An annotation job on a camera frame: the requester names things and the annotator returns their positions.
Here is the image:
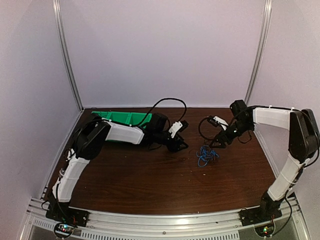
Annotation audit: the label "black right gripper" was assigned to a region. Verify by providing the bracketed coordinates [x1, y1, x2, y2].
[210, 119, 253, 148]

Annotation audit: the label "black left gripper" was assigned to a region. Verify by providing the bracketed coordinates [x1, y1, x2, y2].
[155, 130, 189, 153]

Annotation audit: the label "blue and brown cables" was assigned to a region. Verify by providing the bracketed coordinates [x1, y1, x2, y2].
[188, 143, 221, 168]

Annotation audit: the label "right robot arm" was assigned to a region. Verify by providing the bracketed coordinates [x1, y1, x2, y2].
[206, 100, 320, 221]

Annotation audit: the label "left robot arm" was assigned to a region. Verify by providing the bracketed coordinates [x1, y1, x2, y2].
[47, 111, 189, 222]

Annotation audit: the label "green plastic bin right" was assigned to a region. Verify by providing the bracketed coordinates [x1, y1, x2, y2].
[129, 112, 152, 126]

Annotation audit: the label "green plastic bin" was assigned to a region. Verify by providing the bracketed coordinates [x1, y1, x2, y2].
[91, 111, 112, 121]
[129, 112, 152, 126]
[107, 111, 132, 126]

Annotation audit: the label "green plastic bin middle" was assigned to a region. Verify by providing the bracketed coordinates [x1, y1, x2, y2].
[107, 111, 132, 126]

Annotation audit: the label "green plastic bin left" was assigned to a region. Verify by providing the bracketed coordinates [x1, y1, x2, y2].
[91, 111, 112, 121]

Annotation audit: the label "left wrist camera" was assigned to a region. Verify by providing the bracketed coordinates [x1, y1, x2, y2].
[168, 120, 189, 139]

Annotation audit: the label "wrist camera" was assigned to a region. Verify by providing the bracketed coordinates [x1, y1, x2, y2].
[168, 120, 189, 139]
[207, 115, 229, 131]

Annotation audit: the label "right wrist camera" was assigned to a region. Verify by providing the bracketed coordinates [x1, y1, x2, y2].
[207, 115, 229, 131]

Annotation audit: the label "aluminium front rail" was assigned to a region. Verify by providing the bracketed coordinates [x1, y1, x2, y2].
[18, 197, 311, 240]

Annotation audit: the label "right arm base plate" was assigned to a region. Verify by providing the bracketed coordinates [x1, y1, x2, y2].
[238, 206, 282, 227]

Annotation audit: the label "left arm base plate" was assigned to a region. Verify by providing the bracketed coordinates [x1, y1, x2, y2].
[45, 208, 89, 227]

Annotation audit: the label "right aluminium frame post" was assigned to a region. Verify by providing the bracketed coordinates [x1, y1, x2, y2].
[244, 0, 273, 105]

